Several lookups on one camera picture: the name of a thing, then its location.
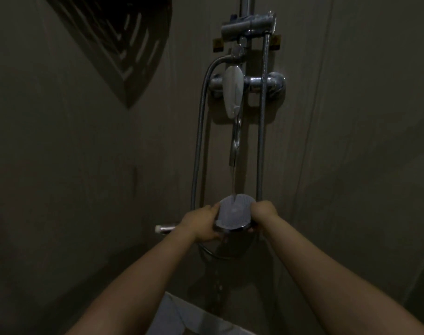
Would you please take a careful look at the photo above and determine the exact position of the person's right hand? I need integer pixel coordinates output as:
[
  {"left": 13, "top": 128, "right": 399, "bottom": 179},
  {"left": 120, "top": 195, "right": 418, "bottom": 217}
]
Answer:
[{"left": 247, "top": 200, "right": 280, "bottom": 235}]

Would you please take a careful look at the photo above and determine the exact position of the person's left hand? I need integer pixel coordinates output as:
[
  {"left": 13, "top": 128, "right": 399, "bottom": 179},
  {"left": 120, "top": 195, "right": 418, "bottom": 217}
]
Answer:
[{"left": 177, "top": 201, "right": 224, "bottom": 243}]

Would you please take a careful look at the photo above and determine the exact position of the chrome handheld shower head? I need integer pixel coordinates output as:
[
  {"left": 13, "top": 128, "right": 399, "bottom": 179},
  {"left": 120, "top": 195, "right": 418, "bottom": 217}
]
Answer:
[{"left": 155, "top": 194, "right": 259, "bottom": 259}]

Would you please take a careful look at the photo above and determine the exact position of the person's right forearm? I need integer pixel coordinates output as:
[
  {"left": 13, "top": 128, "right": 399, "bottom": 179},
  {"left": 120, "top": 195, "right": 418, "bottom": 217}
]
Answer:
[{"left": 262, "top": 215, "right": 424, "bottom": 335}]

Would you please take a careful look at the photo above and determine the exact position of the person's left forearm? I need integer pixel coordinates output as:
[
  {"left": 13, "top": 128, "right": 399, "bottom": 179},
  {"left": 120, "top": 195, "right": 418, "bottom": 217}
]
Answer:
[{"left": 65, "top": 225, "right": 199, "bottom": 335}]

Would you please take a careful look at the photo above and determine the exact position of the chrome tub spout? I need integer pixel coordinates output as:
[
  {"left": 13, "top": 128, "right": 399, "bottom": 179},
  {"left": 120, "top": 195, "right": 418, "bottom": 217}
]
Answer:
[{"left": 229, "top": 107, "right": 244, "bottom": 168}]

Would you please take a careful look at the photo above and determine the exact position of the white cloth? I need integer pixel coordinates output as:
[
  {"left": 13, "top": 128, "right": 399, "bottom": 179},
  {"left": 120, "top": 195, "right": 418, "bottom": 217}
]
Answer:
[{"left": 155, "top": 291, "right": 258, "bottom": 335}]

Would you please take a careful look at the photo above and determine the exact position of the chrome shower mixer valve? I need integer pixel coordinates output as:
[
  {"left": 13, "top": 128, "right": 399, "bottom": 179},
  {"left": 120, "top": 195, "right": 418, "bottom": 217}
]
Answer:
[{"left": 209, "top": 72, "right": 286, "bottom": 99}]

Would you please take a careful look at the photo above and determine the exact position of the dark corner shelf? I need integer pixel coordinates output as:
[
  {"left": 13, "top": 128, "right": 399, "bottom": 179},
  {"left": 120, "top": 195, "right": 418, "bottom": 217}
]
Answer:
[{"left": 44, "top": 0, "right": 173, "bottom": 110}]

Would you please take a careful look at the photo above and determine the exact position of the chrome shower riser pipe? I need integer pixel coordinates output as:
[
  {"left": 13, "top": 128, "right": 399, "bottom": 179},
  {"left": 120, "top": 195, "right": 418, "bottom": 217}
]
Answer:
[{"left": 239, "top": 0, "right": 254, "bottom": 21}]

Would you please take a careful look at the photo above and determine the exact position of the metal shower hose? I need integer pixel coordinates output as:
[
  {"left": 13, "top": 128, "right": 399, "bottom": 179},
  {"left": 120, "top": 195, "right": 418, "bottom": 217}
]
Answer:
[{"left": 190, "top": 31, "right": 273, "bottom": 213}]

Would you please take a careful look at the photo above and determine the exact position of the chrome mixer lever handle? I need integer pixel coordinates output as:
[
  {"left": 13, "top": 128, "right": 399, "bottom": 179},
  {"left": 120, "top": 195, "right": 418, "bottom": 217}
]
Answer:
[{"left": 222, "top": 65, "right": 245, "bottom": 119}]

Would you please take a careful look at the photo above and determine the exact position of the chrome shower head bracket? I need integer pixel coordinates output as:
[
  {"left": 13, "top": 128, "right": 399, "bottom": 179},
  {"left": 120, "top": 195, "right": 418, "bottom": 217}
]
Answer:
[{"left": 221, "top": 11, "right": 277, "bottom": 42}]

